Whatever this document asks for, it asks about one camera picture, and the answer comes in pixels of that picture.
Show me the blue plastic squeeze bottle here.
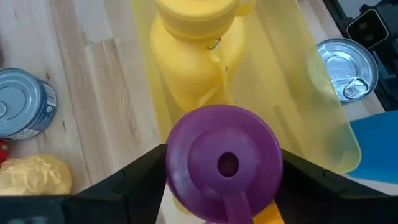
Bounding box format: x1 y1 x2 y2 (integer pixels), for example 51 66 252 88
347 109 398 185

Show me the blue-labelled tin can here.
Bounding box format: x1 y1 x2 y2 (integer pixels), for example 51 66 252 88
0 67 58 141

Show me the black table-level camera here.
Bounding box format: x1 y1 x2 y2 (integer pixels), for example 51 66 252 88
346 8 390 50

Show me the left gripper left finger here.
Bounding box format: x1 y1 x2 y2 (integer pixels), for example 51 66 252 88
62 144 169 224

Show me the yellow toy pear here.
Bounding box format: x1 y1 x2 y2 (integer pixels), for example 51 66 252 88
0 153 73 196

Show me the yellow plastic squeeze bottle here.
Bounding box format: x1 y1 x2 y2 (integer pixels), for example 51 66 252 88
149 0 256 113

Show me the orange elongated toy fruit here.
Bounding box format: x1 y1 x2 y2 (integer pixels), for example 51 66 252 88
252 200 285 224

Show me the yellow translucent plastic tray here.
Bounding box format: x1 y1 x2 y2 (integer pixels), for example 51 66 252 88
130 0 363 224

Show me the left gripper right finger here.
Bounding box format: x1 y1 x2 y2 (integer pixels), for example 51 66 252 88
274 148 398 224

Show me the green-labelled tuna can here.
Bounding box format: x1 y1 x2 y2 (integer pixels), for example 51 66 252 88
316 37 379 103

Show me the purple plastic squeeze bottle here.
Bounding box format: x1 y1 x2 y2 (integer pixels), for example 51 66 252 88
164 105 284 224

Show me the orange red toy mango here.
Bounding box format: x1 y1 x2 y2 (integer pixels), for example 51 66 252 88
0 139 9 164

